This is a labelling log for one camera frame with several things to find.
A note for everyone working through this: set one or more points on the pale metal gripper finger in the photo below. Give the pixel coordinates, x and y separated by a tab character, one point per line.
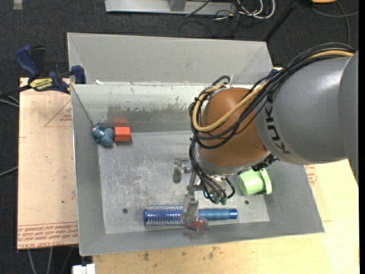
194	210
185	211

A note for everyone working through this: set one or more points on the clear red-tinted plastic piece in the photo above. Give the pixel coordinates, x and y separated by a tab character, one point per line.
197	225

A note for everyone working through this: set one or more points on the blue bristle hair brush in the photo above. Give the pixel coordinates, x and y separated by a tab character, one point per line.
162	215

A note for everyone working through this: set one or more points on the light green plastic cup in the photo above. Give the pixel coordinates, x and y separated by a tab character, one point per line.
252	183

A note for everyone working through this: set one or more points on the grey metal bin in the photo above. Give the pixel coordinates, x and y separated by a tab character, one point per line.
142	164

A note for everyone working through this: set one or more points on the orange-red small block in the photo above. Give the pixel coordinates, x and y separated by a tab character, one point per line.
122	133

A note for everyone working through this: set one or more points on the blue toy figure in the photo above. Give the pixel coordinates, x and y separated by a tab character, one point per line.
103	136

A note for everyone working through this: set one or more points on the brown cardboard board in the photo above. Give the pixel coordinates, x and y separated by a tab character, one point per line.
45	164

